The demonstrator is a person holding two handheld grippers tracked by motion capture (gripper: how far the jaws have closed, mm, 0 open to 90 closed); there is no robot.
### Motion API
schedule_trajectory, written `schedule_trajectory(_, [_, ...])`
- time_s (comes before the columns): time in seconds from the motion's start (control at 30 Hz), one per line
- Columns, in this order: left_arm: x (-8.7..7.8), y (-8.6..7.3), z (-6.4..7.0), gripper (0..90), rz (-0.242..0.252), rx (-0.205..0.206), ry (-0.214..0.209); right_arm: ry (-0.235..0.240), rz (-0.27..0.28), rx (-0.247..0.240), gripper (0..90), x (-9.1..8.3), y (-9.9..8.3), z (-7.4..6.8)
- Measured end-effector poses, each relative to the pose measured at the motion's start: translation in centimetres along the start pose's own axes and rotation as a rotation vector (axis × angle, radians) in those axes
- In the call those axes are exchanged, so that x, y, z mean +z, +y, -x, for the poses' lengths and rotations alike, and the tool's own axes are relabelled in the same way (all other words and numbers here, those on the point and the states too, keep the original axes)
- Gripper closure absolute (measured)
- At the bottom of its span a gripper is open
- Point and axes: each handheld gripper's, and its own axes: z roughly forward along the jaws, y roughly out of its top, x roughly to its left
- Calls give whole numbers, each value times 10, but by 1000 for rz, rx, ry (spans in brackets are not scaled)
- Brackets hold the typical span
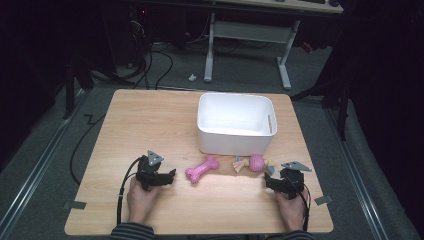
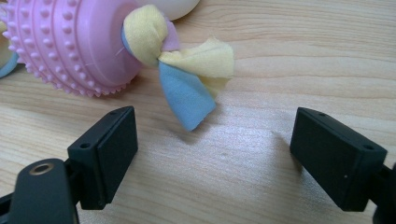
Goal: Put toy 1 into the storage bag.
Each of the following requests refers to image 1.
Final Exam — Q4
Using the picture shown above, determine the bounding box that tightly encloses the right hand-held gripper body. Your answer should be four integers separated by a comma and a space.
278, 160, 313, 200

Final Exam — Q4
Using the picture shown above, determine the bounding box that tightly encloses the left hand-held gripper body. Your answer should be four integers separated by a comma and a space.
135, 149, 168, 192

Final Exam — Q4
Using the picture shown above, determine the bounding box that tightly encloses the pink ball rope toy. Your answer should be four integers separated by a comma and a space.
233, 154, 278, 175

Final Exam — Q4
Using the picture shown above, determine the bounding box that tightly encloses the pink spiky bone toy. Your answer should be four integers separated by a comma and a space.
184, 155, 221, 185

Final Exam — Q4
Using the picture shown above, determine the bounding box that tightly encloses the white plastic bin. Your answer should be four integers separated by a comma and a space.
196, 92, 278, 156

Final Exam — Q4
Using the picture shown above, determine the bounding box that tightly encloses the person's right hand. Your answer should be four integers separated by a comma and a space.
274, 189, 310, 232

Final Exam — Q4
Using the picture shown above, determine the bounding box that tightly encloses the person's left hand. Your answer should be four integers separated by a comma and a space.
126, 176, 161, 224

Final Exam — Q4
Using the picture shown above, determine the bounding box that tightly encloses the grey tape piece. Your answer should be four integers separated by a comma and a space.
314, 195, 334, 206
61, 200, 88, 211

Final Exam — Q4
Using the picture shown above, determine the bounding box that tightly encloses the black metal stand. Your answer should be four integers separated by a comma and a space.
62, 54, 96, 120
289, 74, 353, 142

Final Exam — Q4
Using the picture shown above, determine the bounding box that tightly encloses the desk with white legs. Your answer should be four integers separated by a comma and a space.
203, 0, 345, 91

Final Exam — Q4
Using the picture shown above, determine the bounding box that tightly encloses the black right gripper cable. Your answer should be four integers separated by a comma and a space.
293, 173, 313, 232

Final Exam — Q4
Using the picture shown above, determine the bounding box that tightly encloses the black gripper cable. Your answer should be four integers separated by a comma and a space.
115, 157, 143, 226
293, 173, 313, 232

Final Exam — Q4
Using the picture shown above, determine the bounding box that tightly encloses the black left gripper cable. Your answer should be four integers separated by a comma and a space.
115, 157, 143, 226

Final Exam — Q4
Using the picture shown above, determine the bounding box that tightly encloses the metal floor rail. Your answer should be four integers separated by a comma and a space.
323, 106, 391, 240
0, 89, 88, 233

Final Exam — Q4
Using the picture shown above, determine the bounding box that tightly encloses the black floor cable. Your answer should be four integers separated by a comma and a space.
69, 113, 107, 186

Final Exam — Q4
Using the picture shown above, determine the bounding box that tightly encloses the bundle of black cables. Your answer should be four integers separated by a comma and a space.
114, 19, 175, 90

